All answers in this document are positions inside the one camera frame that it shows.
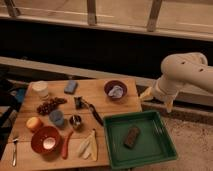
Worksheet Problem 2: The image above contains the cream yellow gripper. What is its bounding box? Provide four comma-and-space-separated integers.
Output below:
139, 87, 173, 113

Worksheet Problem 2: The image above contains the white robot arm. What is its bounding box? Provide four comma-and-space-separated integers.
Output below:
139, 52, 213, 113

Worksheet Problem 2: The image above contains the small metal cup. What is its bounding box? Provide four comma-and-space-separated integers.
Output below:
69, 115, 82, 130

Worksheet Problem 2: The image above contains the blue plastic cup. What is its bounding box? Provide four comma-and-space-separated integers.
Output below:
49, 110, 64, 126

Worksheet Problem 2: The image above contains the white cup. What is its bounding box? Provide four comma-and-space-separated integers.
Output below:
32, 81, 49, 100

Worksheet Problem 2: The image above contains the silver metal fork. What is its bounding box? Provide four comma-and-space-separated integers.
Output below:
12, 137, 18, 167

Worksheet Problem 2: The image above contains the maroon bowl with cloth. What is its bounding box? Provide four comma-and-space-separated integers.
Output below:
104, 80, 127, 100

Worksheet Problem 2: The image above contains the brown sponge block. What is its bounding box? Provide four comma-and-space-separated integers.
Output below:
124, 126, 140, 149

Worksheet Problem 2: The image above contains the green plastic tray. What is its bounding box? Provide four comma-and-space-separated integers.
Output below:
103, 110, 177, 169

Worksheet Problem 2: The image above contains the blue sponge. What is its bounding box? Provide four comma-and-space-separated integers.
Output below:
64, 80, 77, 94

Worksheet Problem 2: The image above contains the peeled banana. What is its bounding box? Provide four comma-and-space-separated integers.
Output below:
77, 129, 98, 161

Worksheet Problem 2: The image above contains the wooden board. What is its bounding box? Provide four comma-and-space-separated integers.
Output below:
0, 78, 142, 171

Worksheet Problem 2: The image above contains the bunch of dark grapes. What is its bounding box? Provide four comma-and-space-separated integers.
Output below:
37, 97, 67, 115

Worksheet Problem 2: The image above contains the red bowl with egg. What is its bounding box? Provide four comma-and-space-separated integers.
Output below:
31, 126, 61, 155

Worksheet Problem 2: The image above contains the orange apple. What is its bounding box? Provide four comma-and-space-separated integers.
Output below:
26, 117, 43, 132

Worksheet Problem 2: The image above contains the black handled tool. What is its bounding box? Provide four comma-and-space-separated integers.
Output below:
74, 97, 103, 125

